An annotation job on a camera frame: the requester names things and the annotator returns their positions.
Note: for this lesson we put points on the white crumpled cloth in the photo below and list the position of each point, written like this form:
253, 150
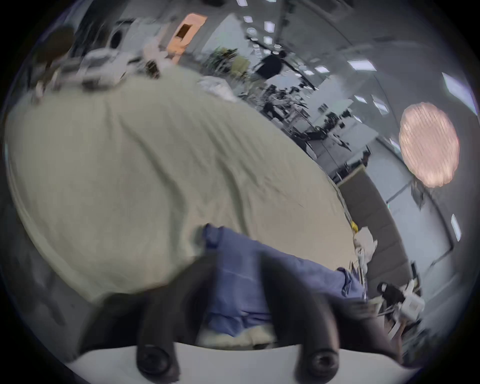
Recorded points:
218, 88

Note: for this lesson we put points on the blue shirt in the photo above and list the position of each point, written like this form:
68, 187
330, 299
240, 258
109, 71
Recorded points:
240, 277

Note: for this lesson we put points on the spare hand-held gripper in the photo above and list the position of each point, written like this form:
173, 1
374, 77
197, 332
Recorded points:
103, 67

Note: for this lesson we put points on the grey padded headboard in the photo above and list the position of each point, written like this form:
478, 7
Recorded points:
378, 232

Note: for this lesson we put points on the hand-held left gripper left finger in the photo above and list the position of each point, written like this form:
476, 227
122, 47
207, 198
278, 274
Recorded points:
165, 300

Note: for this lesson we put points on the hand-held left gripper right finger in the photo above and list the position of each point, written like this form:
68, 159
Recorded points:
296, 311

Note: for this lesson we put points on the washing machine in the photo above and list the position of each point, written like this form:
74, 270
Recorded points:
117, 36

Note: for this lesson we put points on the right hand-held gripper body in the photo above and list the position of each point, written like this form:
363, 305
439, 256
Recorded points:
411, 304

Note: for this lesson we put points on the white crumpled bag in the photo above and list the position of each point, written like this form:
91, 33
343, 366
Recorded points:
365, 242

